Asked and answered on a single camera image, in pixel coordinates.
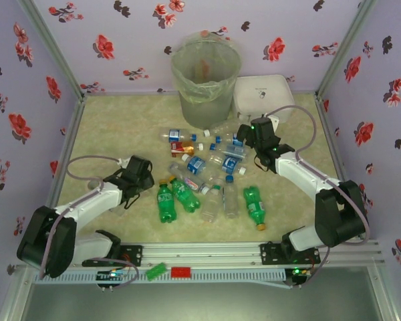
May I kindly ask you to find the right controller circuit board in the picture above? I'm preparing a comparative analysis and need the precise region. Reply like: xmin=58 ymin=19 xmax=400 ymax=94
xmin=285 ymin=266 xmax=311 ymax=289

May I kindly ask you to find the green plastic soda bottle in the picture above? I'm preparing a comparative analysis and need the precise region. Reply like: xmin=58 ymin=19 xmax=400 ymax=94
xmin=168 ymin=175 xmax=201 ymax=214
xmin=156 ymin=179 xmax=177 ymax=224
xmin=242 ymin=186 xmax=267 ymax=232

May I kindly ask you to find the aluminium frame post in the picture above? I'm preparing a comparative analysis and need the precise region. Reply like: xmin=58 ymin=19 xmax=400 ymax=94
xmin=315 ymin=0 xmax=378 ymax=98
xmin=18 ymin=0 xmax=87 ymax=98

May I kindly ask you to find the white plastic lidded box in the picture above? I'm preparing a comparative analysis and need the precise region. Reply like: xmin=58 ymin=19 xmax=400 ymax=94
xmin=232 ymin=74 xmax=295 ymax=125

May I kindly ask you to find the white slotted cable duct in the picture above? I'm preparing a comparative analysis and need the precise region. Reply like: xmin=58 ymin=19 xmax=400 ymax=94
xmin=33 ymin=268 xmax=285 ymax=284

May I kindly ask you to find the clear bottle red white label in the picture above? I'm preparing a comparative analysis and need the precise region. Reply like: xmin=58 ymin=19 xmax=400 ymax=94
xmin=168 ymin=162 xmax=211 ymax=195

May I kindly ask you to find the black left mount plate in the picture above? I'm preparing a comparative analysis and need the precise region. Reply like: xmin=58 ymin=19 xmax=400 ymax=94
xmin=119 ymin=245 xmax=144 ymax=268

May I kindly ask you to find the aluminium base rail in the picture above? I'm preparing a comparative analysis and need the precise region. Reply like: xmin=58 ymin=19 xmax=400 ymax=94
xmin=82 ymin=239 xmax=386 ymax=268

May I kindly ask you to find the aluminium frame leg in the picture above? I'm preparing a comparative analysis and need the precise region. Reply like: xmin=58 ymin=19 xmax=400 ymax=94
xmin=0 ymin=263 xmax=34 ymax=321
xmin=367 ymin=263 xmax=399 ymax=321

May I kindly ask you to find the green plastic block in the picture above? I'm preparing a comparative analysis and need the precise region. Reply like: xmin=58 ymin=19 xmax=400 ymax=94
xmin=146 ymin=262 xmax=168 ymax=281

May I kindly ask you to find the tall clear bottle blue cap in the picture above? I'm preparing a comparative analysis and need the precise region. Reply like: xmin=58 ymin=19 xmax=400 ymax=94
xmin=223 ymin=175 xmax=239 ymax=219

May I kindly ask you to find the grey translucent trash bin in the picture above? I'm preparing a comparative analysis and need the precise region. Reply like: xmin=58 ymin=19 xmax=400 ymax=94
xmin=171 ymin=31 xmax=242 ymax=128

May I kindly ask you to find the clear bottle white cap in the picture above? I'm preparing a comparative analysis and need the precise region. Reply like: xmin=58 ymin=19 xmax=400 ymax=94
xmin=203 ymin=119 xmax=243 ymax=138

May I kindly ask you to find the clear plastic bin liner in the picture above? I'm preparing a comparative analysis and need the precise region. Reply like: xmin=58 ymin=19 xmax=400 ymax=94
xmin=171 ymin=31 xmax=242 ymax=103

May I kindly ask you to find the grey metal panel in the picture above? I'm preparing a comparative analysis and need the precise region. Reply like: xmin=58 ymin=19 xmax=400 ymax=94
xmin=19 ymin=265 xmax=387 ymax=321

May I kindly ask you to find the crushed clear plastic bottle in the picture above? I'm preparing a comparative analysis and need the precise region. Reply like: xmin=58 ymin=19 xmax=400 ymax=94
xmin=205 ymin=152 xmax=225 ymax=168

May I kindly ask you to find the clear bottle blue label blue cap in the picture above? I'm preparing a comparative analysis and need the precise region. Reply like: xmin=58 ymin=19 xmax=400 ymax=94
xmin=158 ymin=129 xmax=198 ymax=143

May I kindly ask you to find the clear bottle green ring cap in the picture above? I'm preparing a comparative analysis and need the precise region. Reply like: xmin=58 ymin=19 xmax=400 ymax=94
xmin=200 ymin=179 xmax=225 ymax=224

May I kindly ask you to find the black right mount plate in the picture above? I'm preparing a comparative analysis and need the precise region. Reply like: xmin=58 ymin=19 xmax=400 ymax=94
xmin=259 ymin=242 xmax=321 ymax=265

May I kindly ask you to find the black mount plate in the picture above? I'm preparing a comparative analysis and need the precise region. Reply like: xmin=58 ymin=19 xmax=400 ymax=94
xmin=119 ymin=245 xmax=144 ymax=268
xmin=259 ymin=242 xmax=321 ymax=265

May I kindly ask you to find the controller circuit board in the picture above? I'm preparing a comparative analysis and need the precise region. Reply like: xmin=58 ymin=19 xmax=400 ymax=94
xmin=96 ymin=270 xmax=127 ymax=292
xmin=285 ymin=266 xmax=311 ymax=289

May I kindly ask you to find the left controller circuit board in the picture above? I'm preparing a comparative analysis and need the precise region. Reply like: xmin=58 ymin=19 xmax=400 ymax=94
xmin=96 ymin=270 xmax=127 ymax=292

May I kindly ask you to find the red plastic block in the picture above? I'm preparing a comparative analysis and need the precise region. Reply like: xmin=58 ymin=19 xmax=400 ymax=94
xmin=170 ymin=266 xmax=192 ymax=279

